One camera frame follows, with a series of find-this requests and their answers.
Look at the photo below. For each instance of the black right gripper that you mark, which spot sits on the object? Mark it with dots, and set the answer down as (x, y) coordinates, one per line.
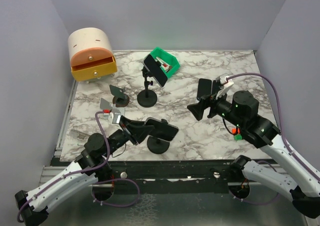
(197, 109)

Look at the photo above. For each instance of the green plastic bin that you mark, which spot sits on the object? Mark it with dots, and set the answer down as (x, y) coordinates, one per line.
(167, 57)

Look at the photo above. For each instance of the orange cap marker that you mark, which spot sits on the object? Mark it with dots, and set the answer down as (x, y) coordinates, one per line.
(235, 131)

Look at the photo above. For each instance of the brown round-base phone stand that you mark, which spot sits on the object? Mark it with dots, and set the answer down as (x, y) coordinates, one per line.
(120, 98)

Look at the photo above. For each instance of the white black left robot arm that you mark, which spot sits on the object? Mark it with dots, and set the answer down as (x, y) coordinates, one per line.
(91, 167)

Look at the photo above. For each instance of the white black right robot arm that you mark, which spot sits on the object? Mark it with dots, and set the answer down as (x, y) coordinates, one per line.
(301, 185)

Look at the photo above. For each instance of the silver folding phone stand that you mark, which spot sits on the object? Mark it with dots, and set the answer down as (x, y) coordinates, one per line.
(106, 105)

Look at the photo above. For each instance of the black phone on tall stand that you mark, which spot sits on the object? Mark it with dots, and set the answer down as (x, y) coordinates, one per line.
(155, 70)

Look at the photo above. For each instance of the black tall phone stand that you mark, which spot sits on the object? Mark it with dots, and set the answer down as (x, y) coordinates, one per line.
(147, 98)

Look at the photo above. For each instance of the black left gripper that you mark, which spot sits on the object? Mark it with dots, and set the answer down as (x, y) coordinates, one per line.
(135, 130)

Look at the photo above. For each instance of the silver-edged phone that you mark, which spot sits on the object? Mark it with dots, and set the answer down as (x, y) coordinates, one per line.
(162, 129)

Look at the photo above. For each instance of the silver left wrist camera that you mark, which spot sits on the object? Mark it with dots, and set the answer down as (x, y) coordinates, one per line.
(113, 115)

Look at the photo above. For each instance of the black front rail bar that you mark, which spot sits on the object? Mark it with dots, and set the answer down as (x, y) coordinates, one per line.
(180, 176)

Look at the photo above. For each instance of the items inside green bin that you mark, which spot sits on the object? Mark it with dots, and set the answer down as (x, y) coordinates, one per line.
(164, 65)

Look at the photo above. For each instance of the beige orange drawer box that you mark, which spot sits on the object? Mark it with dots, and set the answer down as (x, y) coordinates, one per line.
(90, 55)

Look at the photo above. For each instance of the pink-edged black phone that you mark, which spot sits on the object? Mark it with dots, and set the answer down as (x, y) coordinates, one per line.
(216, 86)

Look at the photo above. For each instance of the green cap marker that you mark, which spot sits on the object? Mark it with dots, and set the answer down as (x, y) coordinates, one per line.
(237, 137)

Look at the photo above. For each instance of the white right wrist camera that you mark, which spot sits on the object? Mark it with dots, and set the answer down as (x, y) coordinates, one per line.
(224, 84)

